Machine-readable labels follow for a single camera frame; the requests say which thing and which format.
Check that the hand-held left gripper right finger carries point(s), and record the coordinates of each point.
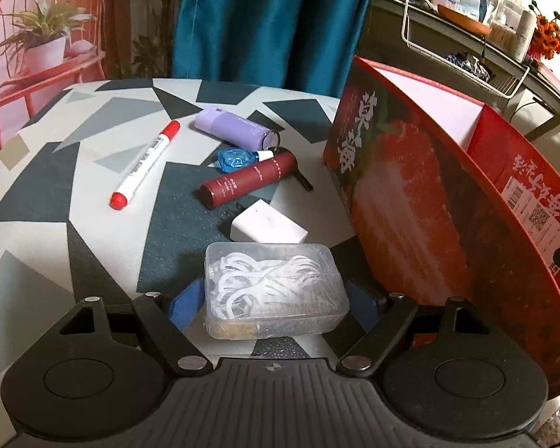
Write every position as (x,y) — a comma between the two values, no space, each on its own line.
(361,308)

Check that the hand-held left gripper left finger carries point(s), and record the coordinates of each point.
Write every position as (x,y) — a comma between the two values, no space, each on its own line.
(184,305)

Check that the clear box of floss picks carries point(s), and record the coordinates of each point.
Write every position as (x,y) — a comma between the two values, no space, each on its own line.
(270,284)

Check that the white charger block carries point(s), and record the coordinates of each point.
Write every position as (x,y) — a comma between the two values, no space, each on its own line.
(266,221)

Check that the red cardboard box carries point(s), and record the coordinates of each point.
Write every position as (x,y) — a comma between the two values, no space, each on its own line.
(401,186)

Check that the maroon cylindrical tube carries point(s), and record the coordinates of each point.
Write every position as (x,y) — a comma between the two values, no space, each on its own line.
(247,179)

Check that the red and white marker pen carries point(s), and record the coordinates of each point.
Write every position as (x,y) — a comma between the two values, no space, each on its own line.
(144,163)

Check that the small blue plastic bottle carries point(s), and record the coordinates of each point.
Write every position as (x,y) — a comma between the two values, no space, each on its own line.
(231,158)

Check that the purple case with keyring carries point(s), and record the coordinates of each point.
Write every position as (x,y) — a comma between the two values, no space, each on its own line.
(233,128)

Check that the geometric patterned tablecloth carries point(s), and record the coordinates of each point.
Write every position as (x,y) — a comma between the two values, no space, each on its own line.
(121,252)

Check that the cluttered grey desk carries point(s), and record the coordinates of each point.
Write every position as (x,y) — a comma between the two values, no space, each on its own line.
(548,84)

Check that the patterned cloth in basket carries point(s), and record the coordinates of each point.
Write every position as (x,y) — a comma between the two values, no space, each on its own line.
(469,65)

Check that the orange flowers in red vase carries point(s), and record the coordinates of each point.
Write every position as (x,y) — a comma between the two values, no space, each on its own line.
(548,32)

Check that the white plastic bottle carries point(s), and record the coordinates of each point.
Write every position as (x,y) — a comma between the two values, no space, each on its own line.
(525,32)

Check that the bundle of wooden sticks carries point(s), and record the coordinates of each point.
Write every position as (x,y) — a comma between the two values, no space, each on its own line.
(501,37)

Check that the orange shallow bowl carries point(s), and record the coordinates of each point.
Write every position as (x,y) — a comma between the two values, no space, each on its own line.
(462,21)

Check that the teal curtain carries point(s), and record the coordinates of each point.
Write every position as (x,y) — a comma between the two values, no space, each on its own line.
(270,23)

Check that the printed backdrop with chair plant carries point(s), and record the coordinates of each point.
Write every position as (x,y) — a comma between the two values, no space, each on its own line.
(51,32)

